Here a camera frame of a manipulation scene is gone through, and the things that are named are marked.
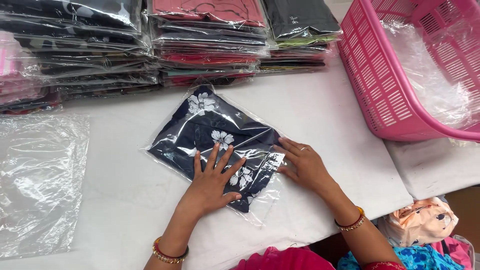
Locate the person's left hand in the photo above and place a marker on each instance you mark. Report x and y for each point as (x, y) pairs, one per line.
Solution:
(204, 191)

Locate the person's right hand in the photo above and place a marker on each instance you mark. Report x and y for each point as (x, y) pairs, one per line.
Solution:
(309, 168)

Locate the navy floral garment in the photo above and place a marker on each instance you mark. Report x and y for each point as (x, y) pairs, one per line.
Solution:
(210, 127)

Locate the red and gold right-wrist bangles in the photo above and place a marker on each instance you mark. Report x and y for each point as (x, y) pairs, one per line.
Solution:
(352, 223)

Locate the red and gold left-wrist bangles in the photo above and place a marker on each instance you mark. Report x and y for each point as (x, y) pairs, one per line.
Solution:
(168, 257)

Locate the person's pink clothing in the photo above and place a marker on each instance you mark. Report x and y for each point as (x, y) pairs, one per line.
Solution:
(281, 260)

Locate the pink plastic slotted basket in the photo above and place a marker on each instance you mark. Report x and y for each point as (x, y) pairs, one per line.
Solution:
(375, 82)

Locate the peach printed cloth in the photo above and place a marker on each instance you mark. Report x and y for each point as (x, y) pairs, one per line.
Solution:
(416, 221)

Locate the stack of black-topped packed garments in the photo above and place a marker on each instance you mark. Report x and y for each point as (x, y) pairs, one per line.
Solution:
(300, 30)

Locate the blue floral cloth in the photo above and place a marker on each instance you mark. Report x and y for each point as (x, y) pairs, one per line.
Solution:
(420, 258)

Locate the clear plastic sheet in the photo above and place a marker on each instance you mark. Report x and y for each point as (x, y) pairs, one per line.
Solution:
(431, 82)

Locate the stack of red-topped packed garments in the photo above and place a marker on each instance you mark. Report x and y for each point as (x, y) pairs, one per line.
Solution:
(210, 37)

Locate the pile of empty clear bags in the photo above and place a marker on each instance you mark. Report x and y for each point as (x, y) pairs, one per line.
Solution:
(39, 180)

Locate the pink cloth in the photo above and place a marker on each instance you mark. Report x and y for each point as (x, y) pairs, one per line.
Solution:
(455, 251)

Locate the stack of dark packed garments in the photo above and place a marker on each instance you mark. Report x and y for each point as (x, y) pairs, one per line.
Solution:
(86, 48)

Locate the stack of pink packed garments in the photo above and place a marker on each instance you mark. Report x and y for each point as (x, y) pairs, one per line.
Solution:
(9, 71)

